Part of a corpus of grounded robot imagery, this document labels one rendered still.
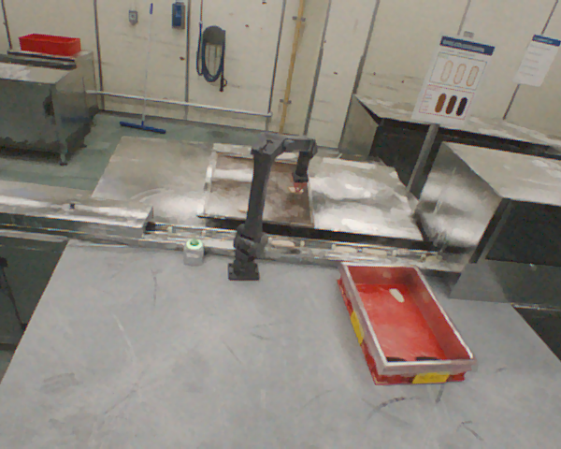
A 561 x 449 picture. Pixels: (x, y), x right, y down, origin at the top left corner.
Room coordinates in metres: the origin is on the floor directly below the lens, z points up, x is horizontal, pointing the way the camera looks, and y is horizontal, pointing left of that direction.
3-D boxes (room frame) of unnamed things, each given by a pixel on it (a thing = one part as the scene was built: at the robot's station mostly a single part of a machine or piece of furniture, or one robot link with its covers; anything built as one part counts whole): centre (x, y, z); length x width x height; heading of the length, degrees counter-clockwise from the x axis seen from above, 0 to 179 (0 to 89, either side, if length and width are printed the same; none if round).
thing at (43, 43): (4.00, 2.77, 0.94); 0.51 x 0.36 x 0.13; 102
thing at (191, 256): (1.12, 0.31, 0.84); 0.08 x 0.08 x 0.11; 8
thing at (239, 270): (1.09, 0.11, 0.86); 0.12 x 0.09 x 0.08; 105
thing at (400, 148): (3.66, -1.51, 0.51); 1.93 x 1.05 x 1.02; 98
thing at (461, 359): (0.95, -0.47, 0.87); 0.49 x 0.34 x 0.10; 13
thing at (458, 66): (2.12, -0.77, 1.50); 0.33 x 0.01 x 0.45; 98
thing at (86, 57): (4.00, 2.77, 0.44); 0.70 x 0.55 x 0.87; 98
